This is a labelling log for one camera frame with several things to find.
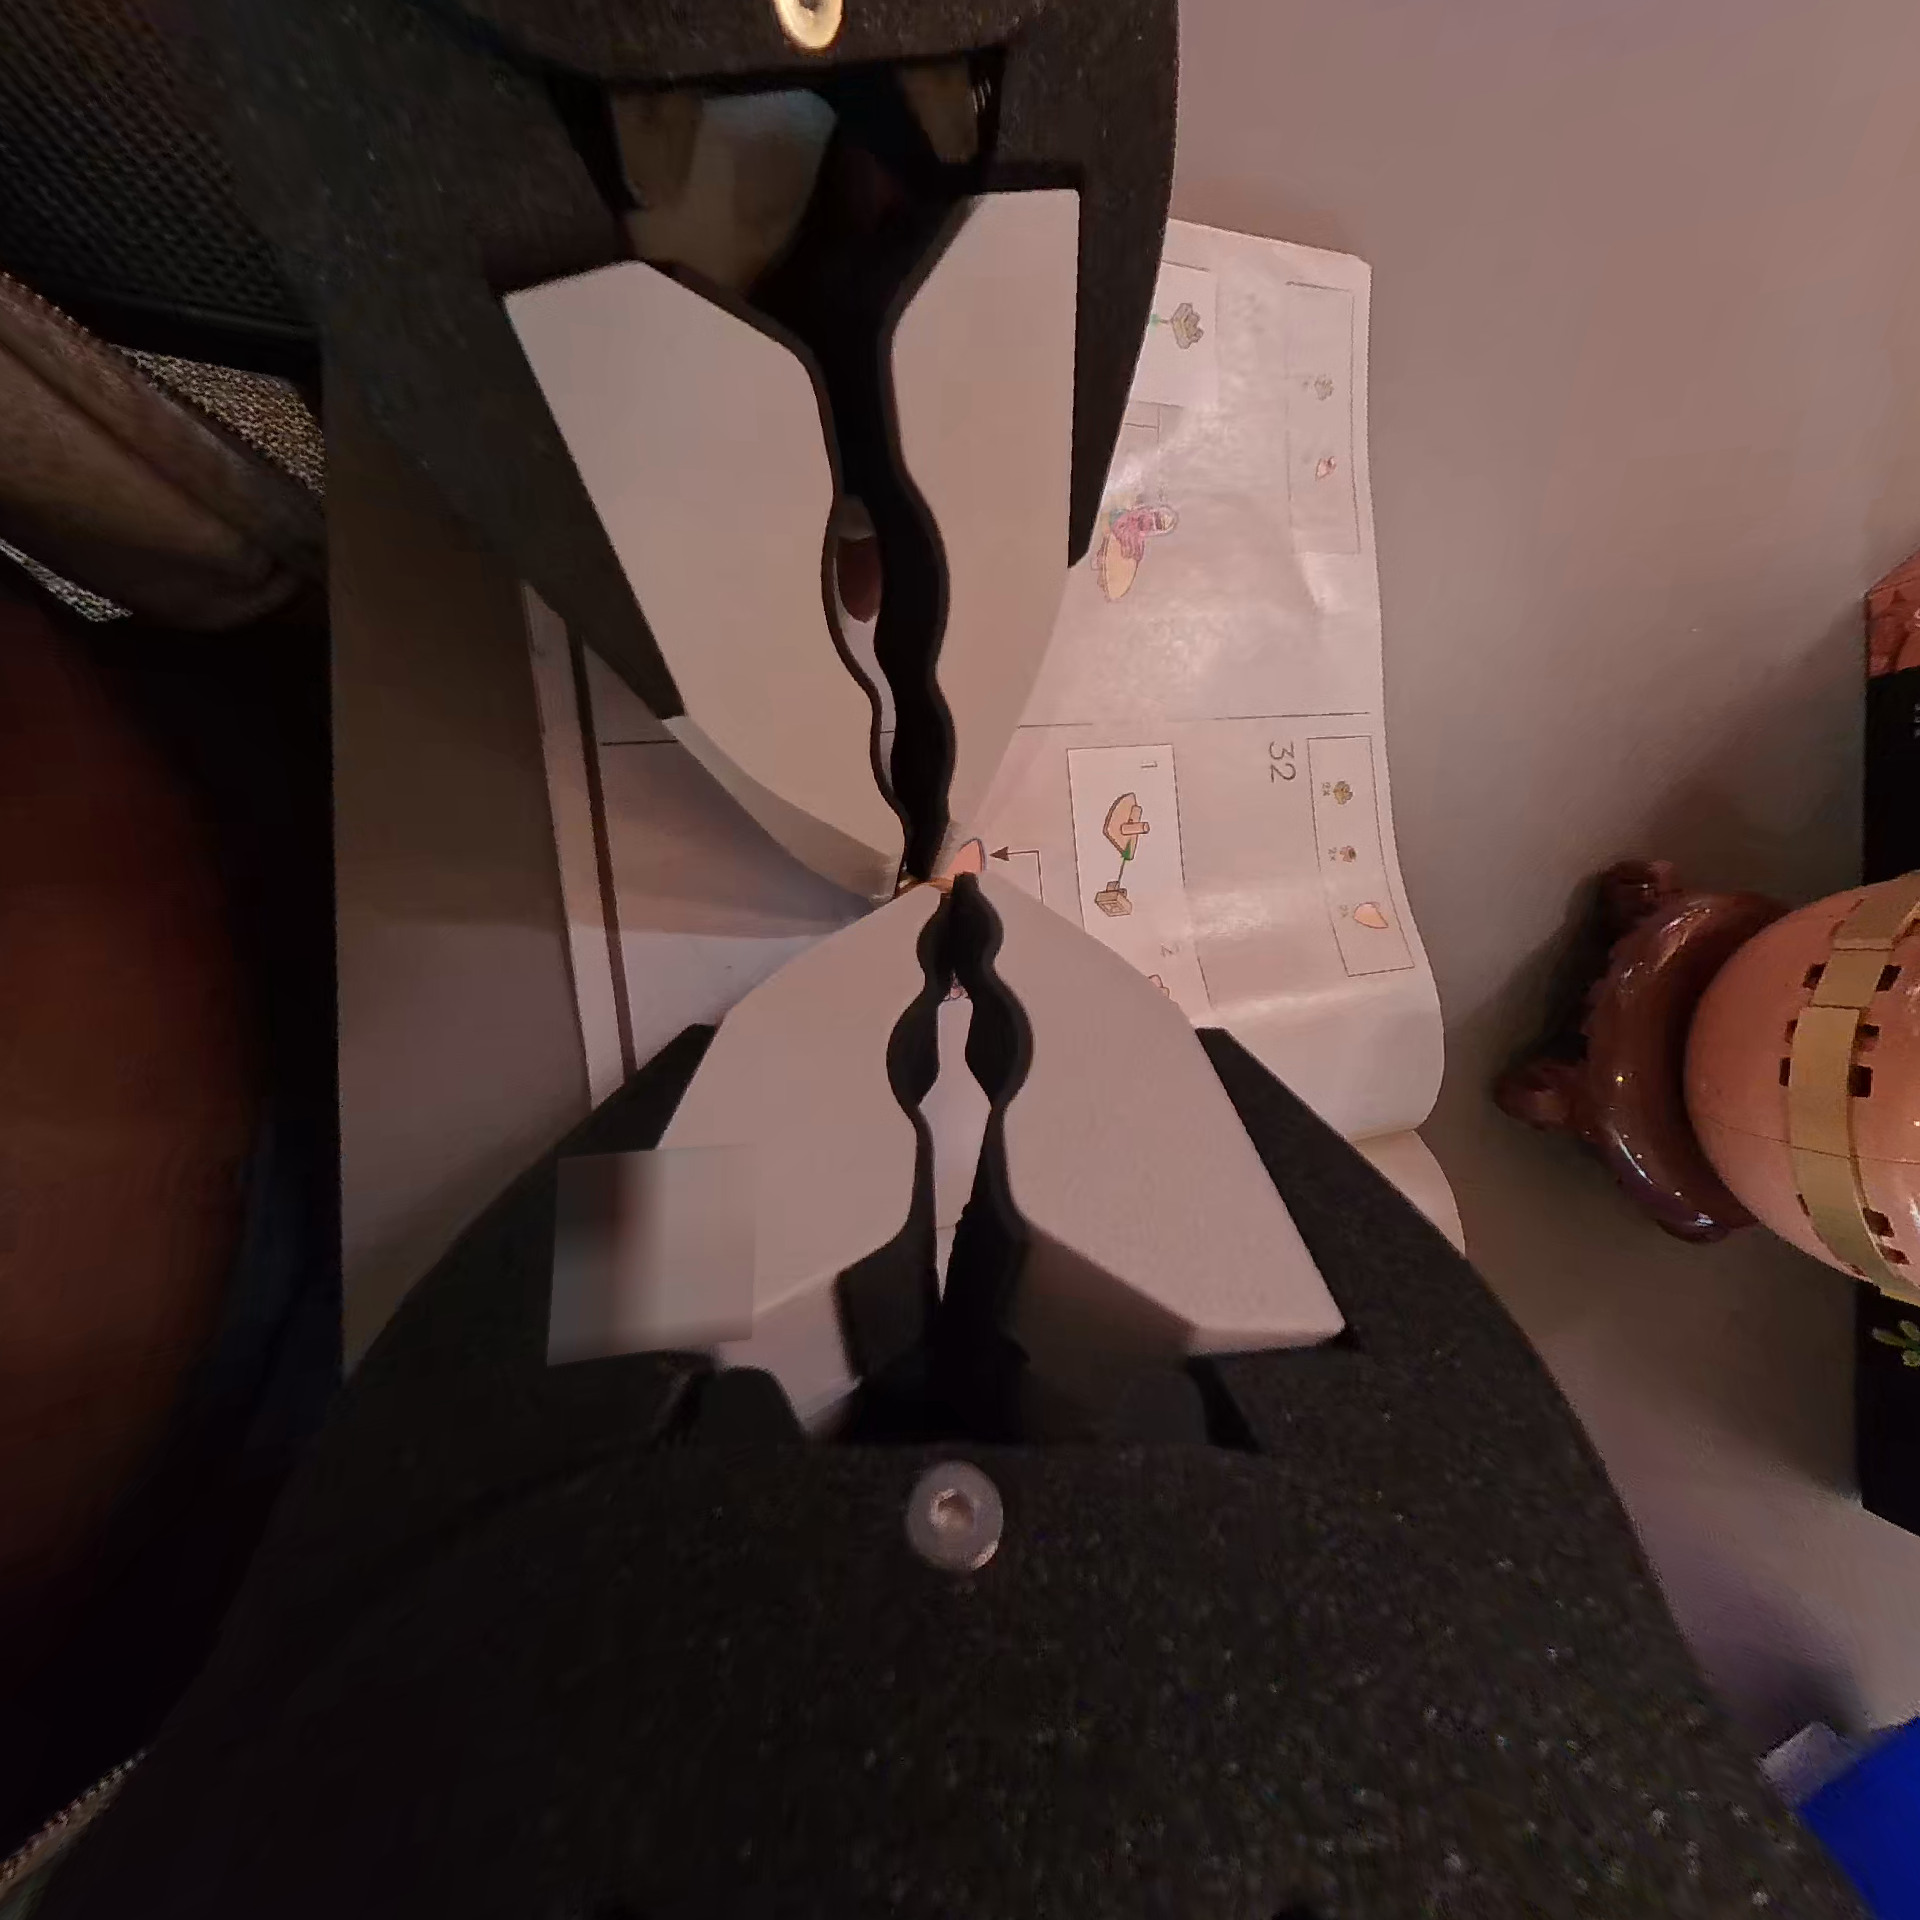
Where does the black mesh chair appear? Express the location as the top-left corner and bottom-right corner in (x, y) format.
(0, 0), (324, 399)

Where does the white desk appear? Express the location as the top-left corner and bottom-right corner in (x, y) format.
(321, 0), (1920, 1920)

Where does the brick toy instruction booklet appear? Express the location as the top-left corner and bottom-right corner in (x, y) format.
(521, 216), (1468, 1255)

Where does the brown glossy brick stand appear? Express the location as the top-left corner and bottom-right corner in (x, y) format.
(1494, 859), (1801, 1240)

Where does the dark brown garment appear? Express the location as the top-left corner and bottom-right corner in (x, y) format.
(0, 563), (348, 1824)

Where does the blue plastic object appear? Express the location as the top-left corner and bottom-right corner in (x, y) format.
(1761, 1720), (1920, 1920)

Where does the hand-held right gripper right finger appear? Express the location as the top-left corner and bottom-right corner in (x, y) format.
(941, 874), (1345, 1360)

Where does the black printed toy box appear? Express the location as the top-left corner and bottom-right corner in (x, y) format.
(1855, 551), (1920, 1517)

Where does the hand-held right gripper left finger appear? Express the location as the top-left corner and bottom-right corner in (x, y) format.
(547, 896), (953, 1427)

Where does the pink brick egg model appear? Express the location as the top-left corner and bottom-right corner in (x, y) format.
(1683, 871), (1920, 1306)

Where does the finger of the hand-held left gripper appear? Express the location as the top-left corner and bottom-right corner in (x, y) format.
(503, 258), (913, 898)
(847, 187), (1085, 888)

